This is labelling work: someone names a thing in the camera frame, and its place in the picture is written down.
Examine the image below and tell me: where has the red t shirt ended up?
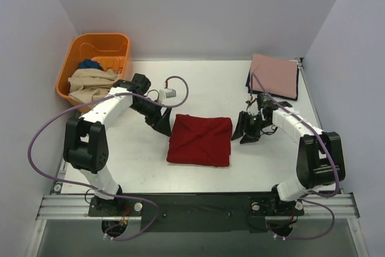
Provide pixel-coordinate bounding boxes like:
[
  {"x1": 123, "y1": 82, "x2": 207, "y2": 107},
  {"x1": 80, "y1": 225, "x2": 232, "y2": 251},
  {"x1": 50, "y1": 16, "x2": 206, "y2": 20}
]
[{"x1": 167, "y1": 114, "x2": 232, "y2": 167}]

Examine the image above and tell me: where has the beige t shirt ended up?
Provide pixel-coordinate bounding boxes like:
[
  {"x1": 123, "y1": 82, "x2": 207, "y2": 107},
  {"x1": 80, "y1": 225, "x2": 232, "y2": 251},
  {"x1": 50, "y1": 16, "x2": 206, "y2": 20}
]
[{"x1": 68, "y1": 69, "x2": 121, "y2": 104}]

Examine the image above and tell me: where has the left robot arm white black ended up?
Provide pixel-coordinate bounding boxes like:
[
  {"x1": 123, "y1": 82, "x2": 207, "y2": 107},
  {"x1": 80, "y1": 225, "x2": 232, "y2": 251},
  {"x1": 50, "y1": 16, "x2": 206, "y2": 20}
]
[{"x1": 63, "y1": 73, "x2": 171, "y2": 216}]

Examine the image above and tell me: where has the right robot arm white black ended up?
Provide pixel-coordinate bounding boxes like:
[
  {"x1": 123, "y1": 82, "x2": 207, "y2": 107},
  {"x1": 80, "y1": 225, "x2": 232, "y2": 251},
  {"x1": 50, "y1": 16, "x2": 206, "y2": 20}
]
[{"x1": 231, "y1": 93, "x2": 346, "y2": 214}]

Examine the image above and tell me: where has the folded navy t shirt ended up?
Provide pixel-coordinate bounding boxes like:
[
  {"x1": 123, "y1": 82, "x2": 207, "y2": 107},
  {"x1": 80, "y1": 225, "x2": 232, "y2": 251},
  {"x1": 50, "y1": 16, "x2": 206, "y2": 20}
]
[{"x1": 244, "y1": 60, "x2": 300, "y2": 102}]

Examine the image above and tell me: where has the folded pink t shirt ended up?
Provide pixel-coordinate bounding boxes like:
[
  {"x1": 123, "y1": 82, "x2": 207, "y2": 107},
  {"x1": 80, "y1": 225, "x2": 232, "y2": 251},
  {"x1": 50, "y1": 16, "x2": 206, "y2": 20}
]
[{"x1": 250, "y1": 54, "x2": 299, "y2": 101}]

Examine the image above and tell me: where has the orange plastic basket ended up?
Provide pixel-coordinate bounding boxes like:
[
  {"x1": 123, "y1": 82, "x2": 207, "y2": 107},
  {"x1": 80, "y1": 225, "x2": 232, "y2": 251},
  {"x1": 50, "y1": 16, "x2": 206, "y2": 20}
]
[{"x1": 56, "y1": 33, "x2": 133, "y2": 106}]

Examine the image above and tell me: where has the blue t shirt in basket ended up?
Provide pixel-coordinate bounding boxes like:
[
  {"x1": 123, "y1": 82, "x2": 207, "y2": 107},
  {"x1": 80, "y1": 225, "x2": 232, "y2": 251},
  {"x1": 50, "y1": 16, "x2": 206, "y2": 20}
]
[{"x1": 78, "y1": 59, "x2": 103, "y2": 70}]

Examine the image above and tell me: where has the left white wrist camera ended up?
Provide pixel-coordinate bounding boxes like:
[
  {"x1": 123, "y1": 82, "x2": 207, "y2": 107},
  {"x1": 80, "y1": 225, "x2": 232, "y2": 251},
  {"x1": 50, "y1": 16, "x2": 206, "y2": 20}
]
[{"x1": 158, "y1": 87, "x2": 177, "y2": 102}]

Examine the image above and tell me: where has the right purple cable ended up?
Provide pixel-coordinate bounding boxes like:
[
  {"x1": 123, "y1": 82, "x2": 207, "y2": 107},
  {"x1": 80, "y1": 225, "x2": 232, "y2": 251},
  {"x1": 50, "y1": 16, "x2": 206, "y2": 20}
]
[{"x1": 250, "y1": 73, "x2": 342, "y2": 240}]

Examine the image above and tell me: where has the purple cable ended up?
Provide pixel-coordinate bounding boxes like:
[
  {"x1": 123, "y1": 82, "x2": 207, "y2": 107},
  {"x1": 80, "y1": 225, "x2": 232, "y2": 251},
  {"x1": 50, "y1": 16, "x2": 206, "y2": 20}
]
[
  {"x1": 250, "y1": 73, "x2": 342, "y2": 240},
  {"x1": 27, "y1": 75, "x2": 189, "y2": 241}
]

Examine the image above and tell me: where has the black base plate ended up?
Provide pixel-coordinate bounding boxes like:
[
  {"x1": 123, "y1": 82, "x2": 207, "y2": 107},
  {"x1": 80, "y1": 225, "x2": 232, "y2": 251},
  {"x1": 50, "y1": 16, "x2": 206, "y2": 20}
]
[{"x1": 88, "y1": 191, "x2": 304, "y2": 233}]

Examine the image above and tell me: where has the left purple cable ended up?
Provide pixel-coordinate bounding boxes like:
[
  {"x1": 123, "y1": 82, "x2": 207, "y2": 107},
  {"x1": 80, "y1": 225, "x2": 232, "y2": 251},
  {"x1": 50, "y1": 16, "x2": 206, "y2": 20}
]
[{"x1": 27, "y1": 75, "x2": 189, "y2": 241}]

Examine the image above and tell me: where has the aluminium rail frame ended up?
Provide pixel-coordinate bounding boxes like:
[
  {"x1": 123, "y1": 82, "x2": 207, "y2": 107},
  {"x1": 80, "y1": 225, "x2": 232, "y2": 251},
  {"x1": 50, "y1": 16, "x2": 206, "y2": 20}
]
[{"x1": 38, "y1": 180, "x2": 360, "y2": 220}]

